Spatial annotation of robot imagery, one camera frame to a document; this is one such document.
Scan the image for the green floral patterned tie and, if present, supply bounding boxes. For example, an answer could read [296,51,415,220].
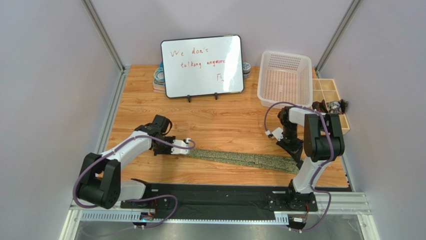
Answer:
[186,149,299,175]

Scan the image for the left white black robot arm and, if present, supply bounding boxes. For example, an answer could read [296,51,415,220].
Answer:
[72,115,174,209]

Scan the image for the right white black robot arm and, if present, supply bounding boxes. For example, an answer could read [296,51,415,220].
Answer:
[272,106,345,194]

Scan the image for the blue tape roll stack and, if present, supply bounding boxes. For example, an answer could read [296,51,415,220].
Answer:
[152,61,166,93]

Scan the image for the dark rolled tie in box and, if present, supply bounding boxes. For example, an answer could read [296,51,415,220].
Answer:
[311,100,329,114]

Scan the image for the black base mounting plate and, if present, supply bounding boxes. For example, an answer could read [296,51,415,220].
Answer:
[120,183,318,221]

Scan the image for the patterned rolled tie in box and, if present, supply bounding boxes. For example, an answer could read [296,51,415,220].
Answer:
[326,99,349,115]

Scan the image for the wooden compartment organizer box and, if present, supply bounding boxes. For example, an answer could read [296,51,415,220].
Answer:
[312,78,351,135]

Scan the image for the white perforated plastic basket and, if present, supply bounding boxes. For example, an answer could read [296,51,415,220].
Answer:
[257,51,313,108]

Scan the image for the whiteboard with red writing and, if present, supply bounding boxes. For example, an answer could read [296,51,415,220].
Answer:
[160,35,245,101]

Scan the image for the blue white patterned jar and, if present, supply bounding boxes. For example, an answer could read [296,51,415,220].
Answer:
[242,62,252,80]

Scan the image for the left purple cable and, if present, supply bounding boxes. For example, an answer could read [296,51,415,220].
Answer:
[72,134,197,230]

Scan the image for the purple cable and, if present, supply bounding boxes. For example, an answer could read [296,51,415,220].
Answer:
[72,134,197,230]
[264,101,335,233]

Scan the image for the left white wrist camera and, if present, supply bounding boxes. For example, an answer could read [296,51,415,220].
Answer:
[171,138,191,155]

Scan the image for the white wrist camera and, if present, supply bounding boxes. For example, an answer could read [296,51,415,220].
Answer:
[265,127,284,142]
[171,138,191,155]

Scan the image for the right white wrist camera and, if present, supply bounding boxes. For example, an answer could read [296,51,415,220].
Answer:
[265,127,284,142]

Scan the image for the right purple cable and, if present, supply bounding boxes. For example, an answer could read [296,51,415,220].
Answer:
[264,101,335,233]

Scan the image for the aluminium front rail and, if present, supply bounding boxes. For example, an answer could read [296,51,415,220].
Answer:
[60,192,379,240]

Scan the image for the left aluminium frame post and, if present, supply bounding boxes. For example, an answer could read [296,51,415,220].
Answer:
[81,0,129,153]

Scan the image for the aluminium frame post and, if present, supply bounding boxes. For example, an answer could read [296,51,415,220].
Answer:
[314,0,363,77]
[81,0,129,153]

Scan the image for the right aluminium frame post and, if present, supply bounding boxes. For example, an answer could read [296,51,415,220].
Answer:
[314,0,363,77]

